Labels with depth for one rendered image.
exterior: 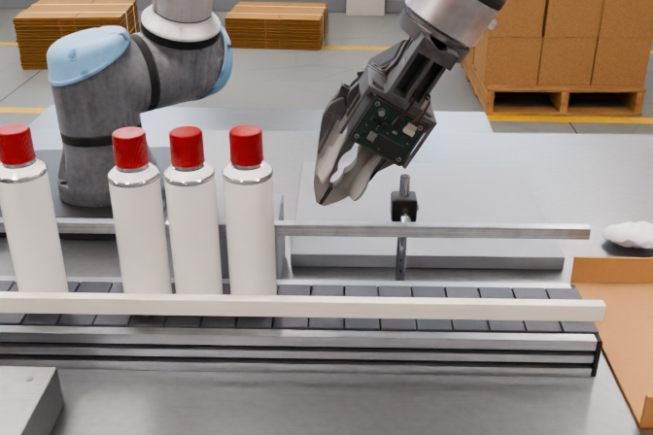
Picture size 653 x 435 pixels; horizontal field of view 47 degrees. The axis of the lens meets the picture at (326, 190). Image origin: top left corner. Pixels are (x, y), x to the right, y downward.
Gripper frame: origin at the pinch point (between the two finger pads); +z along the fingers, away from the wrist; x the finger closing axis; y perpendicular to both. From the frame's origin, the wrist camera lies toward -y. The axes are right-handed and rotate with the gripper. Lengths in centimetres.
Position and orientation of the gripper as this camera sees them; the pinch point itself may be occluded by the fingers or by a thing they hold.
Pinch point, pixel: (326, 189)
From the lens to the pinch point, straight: 77.8
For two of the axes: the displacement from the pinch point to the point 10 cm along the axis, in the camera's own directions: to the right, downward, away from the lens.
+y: -0.2, 4.4, -9.0
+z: -5.0, 7.7, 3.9
